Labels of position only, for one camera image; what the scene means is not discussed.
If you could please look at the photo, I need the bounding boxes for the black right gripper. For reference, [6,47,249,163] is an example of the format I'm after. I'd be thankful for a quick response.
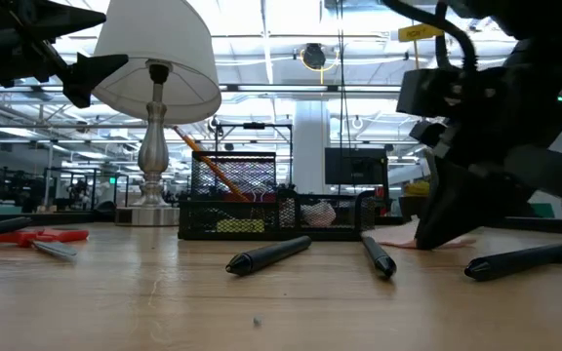
[415,41,562,251]

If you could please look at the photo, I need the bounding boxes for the pink sticky note pad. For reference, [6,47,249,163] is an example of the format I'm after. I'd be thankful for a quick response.
[361,218,477,250]

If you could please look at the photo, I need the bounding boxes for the orange pencil with pink eraser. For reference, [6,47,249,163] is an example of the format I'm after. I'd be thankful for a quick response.
[172,124,252,203]

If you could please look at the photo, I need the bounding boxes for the red-handled scissors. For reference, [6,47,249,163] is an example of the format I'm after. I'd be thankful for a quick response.
[0,226,91,260]

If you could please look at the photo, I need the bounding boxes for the yellow-green highlighter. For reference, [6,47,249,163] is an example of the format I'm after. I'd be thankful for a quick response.
[216,217,266,234]

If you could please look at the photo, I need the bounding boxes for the black mesh desk organizer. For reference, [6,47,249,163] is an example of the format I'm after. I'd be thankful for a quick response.
[177,149,378,242]

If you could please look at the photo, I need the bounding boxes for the white shade silver table lamp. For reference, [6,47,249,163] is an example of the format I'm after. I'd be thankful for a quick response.
[91,0,222,227]

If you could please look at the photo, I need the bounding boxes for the green box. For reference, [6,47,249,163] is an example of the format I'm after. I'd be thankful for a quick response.
[529,202,562,219]

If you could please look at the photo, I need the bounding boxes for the black monitor screen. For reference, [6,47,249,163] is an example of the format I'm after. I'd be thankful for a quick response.
[323,146,389,186]

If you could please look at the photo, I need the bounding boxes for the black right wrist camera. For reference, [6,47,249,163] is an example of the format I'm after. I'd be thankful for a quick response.
[396,67,462,119]

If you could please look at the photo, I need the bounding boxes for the yellow hanging cable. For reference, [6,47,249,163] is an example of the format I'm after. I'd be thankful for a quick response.
[410,0,422,70]

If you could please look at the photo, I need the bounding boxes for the yellow cable label tag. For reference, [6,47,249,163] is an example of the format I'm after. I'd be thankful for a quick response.
[397,23,445,43]

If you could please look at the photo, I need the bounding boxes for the black background gantry frame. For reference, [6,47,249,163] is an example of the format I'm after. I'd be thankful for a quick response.
[214,120,296,189]

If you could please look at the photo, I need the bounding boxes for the black ceiling cable reel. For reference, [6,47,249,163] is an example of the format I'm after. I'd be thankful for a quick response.
[301,42,329,70]

